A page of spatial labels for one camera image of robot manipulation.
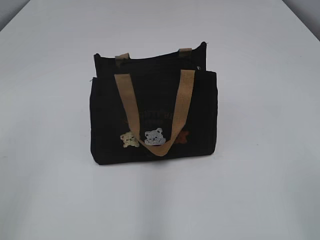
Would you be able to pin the black canvas tote bag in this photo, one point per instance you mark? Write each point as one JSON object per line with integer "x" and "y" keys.
{"x": 155, "y": 82}

